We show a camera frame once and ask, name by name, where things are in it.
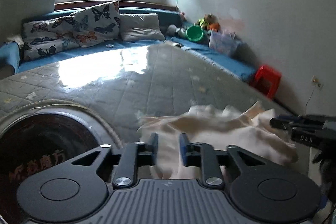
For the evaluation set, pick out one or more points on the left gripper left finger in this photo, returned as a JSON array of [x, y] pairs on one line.
[[133, 156]]

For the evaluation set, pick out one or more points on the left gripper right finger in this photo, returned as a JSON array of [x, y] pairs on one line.
[[206, 158]]

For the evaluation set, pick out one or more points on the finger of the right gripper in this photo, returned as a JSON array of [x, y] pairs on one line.
[[288, 118], [286, 125]]

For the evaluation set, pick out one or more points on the cream white garment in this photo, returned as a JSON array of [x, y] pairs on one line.
[[250, 130]]

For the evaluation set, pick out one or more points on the red plastic stool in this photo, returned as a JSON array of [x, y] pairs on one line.
[[266, 81]]

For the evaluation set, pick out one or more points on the clear plastic storage box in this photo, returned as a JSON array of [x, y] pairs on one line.
[[226, 44]]

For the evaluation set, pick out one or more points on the round black storage opening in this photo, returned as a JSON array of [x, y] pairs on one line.
[[33, 144]]

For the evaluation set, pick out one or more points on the dark flat item on sofa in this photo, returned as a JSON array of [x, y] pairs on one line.
[[174, 44]]

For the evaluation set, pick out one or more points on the stuffed plush toy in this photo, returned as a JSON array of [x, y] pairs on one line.
[[208, 23]]

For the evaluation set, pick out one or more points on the green plastic bucket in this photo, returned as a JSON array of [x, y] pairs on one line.
[[194, 33]]

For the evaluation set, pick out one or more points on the grey stuffed toy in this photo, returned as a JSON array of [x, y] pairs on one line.
[[173, 30]]

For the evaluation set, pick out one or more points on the grey plain pillow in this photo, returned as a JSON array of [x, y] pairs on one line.
[[134, 27]]

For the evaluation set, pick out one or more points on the large butterfly print pillow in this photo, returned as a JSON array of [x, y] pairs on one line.
[[97, 24]]

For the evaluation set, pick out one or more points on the long butterfly print pillow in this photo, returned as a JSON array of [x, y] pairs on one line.
[[47, 37]]

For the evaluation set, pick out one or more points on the blue corner sofa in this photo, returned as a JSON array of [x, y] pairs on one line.
[[12, 57]]

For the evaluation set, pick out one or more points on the white fluffy item on armrest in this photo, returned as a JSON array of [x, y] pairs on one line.
[[15, 38]]

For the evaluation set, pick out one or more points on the wall power socket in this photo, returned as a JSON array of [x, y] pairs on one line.
[[316, 82]]

